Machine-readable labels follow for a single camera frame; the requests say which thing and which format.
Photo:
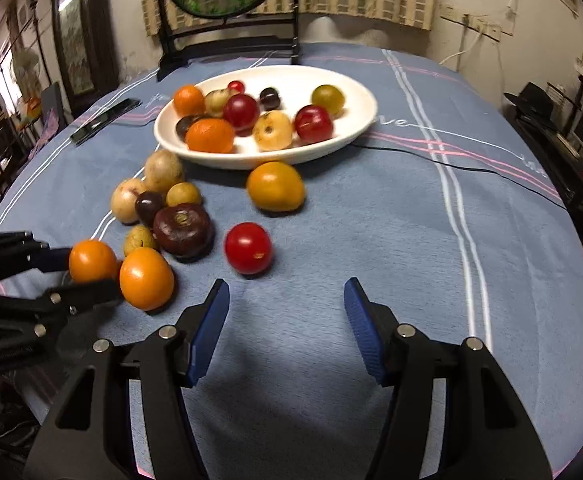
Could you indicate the black hat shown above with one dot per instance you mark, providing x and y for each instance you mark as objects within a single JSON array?
[{"x": 536, "y": 97}]

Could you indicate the pale beige peach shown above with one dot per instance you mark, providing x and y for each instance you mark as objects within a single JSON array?
[{"x": 125, "y": 200}]

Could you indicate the large yellow-orange tomato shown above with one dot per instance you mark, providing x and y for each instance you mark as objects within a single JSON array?
[{"x": 275, "y": 186}]

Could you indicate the yellow-green tomato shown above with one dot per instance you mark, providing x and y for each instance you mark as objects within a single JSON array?
[{"x": 328, "y": 99}]

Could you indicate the smooth orange tomato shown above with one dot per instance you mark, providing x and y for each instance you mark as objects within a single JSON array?
[
  {"x": 189, "y": 99},
  {"x": 146, "y": 278},
  {"x": 93, "y": 260}
]

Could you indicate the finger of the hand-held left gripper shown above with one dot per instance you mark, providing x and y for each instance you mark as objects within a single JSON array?
[
  {"x": 86, "y": 294},
  {"x": 54, "y": 259}
]

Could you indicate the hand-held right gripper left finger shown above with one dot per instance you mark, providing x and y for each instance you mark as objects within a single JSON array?
[{"x": 209, "y": 330}]

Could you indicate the yellow spotted loquat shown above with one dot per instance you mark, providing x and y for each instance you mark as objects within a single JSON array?
[{"x": 271, "y": 130}]

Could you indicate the brown kiwi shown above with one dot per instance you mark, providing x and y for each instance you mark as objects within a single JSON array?
[{"x": 164, "y": 170}]

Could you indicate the orange mandarin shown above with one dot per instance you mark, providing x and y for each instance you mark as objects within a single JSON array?
[{"x": 210, "y": 135}]

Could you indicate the blue striped tablecloth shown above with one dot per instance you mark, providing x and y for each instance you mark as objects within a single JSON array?
[{"x": 371, "y": 240}]

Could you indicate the black computer desk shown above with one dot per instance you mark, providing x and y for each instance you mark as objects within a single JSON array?
[{"x": 546, "y": 160}]

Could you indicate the white electric fan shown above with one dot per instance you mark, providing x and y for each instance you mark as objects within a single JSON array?
[{"x": 24, "y": 65}]

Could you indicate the pink cloth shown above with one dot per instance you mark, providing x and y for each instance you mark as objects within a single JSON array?
[{"x": 46, "y": 135}]

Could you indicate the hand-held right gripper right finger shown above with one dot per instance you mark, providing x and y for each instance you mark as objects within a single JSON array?
[{"x": 366, "y": 330}]

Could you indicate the red cherry tomato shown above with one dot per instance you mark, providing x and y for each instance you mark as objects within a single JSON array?
[
  {"x": 248, "y": 247},
  {"x": 235, "y": 86}
]

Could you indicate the black remote control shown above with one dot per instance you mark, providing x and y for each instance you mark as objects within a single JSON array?
[{"x": 104, "y": 120}]

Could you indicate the grey chair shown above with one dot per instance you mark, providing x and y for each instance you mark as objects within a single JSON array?
[{"x": 46, "y": 105}]

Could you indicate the dark purple plum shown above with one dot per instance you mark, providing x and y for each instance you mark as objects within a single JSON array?
[
  {"x": 147, "y": 206},
  {"x": 269, "y": 97}
]

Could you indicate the dark framed painting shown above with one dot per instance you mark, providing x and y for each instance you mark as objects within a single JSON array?
[{"x": 74, "y": 45}]

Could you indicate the white oval plate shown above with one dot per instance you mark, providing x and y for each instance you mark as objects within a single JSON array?
[{"x": 291, "y": 80}]

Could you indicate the white wall socket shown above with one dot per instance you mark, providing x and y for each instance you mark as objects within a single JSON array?
[{"x": 451, "y": 12}]

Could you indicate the small yellow longan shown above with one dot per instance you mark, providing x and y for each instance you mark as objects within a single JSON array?
[
  {"x": 183, "y": 194},
  {"x": 138, "y": 240}
]

